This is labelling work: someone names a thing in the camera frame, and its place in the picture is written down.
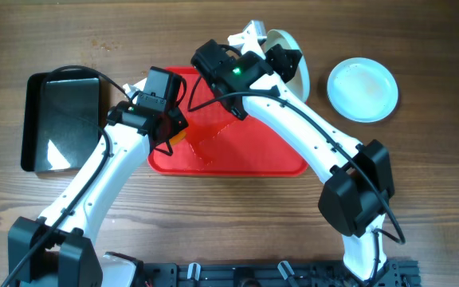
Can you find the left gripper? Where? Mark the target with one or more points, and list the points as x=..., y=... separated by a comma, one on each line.
x=174, y=127

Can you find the black water basin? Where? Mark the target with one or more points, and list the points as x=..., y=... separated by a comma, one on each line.
x=59, y=131

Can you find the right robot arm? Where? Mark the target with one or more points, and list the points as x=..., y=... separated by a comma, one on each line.
x=269, y=85

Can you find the red plastic tray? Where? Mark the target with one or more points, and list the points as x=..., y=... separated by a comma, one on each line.
x=218, y=144

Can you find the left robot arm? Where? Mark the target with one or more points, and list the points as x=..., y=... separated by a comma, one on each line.
x=57, y=249

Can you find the orange sponge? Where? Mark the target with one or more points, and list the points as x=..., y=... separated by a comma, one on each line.
x=178, y=138

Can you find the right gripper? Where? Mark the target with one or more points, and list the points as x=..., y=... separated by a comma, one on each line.
x=274, y=58

